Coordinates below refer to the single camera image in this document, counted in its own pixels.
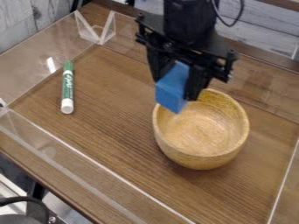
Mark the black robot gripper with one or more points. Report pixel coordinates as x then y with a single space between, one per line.
210 55

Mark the blue foam block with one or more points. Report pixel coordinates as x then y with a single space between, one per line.
170 88

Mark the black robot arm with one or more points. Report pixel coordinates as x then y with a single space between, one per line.
182 35

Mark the brown wooden bowl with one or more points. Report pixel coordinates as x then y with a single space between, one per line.
205 136

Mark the green dry-erase marker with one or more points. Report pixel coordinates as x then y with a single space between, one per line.
67 88

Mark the clear acrylic tray wall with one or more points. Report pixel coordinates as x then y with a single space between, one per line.
96 157

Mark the black metal table bracket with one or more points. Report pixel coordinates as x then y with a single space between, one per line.
44 215

